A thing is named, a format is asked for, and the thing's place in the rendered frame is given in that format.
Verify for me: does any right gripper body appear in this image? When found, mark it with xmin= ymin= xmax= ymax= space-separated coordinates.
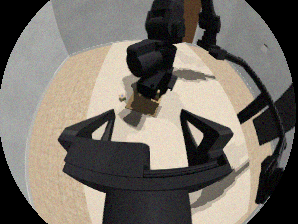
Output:
xmin=158 ymin=65 xmax=178 ymax=92

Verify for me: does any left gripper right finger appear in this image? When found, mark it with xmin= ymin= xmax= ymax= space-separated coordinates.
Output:
xmin=180 ymin=109 xmax=234 ymax=167

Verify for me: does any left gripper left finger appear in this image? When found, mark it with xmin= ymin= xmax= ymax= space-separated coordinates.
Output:
xmin=63 ymin=109 xmax=116 ymax=141

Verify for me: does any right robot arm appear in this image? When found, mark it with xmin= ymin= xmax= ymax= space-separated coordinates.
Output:
xmin=126 ymin=0 xmax=221 ymax=100

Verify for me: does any tan flat mat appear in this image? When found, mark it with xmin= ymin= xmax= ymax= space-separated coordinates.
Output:
xmin=125 ymin=87 xmax=162 ymax=117

